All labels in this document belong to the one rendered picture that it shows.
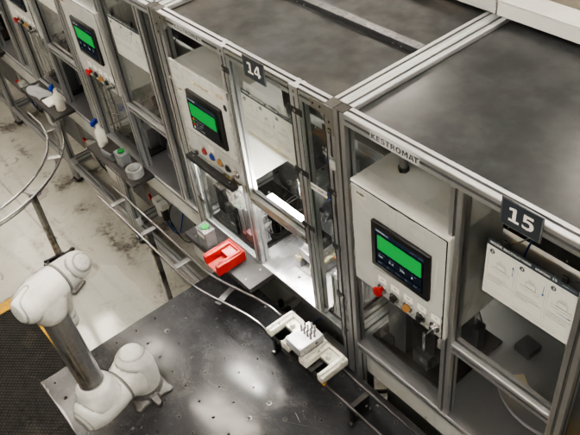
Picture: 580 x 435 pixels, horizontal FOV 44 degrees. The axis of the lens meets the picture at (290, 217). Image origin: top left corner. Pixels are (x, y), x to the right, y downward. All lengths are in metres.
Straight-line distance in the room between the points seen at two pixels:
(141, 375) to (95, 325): 1.51
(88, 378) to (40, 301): 0.45
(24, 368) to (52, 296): 1.88
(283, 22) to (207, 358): 1.51
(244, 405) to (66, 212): 2.73
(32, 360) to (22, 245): 1.08
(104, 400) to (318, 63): 1.55
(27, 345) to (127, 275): 0.74
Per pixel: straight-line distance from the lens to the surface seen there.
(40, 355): 4.52
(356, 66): 2.47
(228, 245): 3.37
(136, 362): 3.04
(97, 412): 3.01
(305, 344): 2.95
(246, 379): 3.20
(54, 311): 2.68
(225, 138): 2.92
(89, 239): 5.13
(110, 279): 4.79
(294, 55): 2.56
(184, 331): 3.43
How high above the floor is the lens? 3.25
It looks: 42 degrees down
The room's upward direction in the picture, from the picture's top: 8 degrees counter-clockwise
